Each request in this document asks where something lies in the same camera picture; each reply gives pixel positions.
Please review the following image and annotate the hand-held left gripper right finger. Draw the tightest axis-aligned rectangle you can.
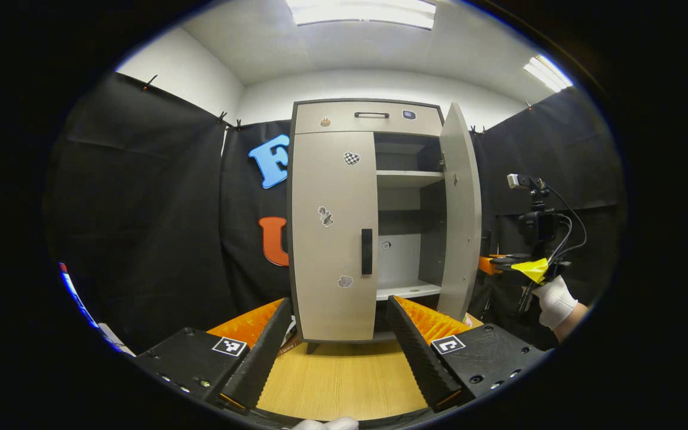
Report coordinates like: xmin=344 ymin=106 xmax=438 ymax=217
xmin=385 ymin=294 xmax=551 ymax=414

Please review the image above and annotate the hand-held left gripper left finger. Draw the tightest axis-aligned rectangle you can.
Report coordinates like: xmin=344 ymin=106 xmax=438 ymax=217
xmin=135 ymin=297 xmax=293 ymax=417

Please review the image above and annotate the beige shoe cabinet door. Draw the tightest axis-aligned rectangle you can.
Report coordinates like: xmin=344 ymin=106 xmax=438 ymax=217
xmin=437 ymin=102 xmax=483 ymax=323

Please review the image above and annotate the beige double-door shoe cabinet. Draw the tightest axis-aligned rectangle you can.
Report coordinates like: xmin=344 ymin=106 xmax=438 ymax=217
xmin=287 ymin=99 xmax=446 ymax=354

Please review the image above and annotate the heart-sticker beige cabinet door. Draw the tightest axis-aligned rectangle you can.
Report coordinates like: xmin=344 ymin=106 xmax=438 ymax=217
xmin=290 ymin=130 xmax=379 ymax=343

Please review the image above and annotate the beige cabinet drawer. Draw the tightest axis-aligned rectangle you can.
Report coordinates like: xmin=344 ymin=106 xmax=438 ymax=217
xmin=294 ymin=102 xmax=445 ymax=137

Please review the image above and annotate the ceiling light panel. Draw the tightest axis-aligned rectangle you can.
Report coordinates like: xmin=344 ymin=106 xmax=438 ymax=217
xmin=286 ymin=0 xmax=437 ymax=29
xmin=523 ymin=55 xmax=574 ymax=91

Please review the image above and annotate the black backdrop cloth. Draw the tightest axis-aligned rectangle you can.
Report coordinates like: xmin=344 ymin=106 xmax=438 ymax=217
xmin=42 ymin=72 xmax=625 ymax=353

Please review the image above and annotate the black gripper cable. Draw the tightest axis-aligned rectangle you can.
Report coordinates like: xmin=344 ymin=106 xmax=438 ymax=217
xmin=547 ymin=186 xmax=588 ymax=263

